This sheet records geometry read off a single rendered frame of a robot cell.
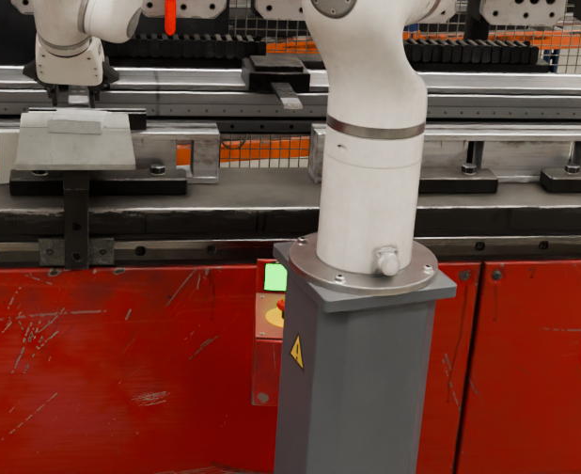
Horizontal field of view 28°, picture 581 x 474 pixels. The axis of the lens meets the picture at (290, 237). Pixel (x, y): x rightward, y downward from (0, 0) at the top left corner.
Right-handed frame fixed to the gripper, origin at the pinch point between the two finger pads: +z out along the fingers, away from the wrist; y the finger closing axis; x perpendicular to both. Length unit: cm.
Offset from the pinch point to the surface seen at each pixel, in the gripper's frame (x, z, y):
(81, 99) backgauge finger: -10.0, 16.5, 0.9
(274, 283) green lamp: 26.1, 12.3, -33.7
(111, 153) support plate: 11.4, -1.0, -6.9
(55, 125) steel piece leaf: 3.7, 3.9, 2.8
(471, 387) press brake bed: 30, 46, -74
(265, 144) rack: -106, 184, -41
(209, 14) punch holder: -16.2, -1.8, -20.9
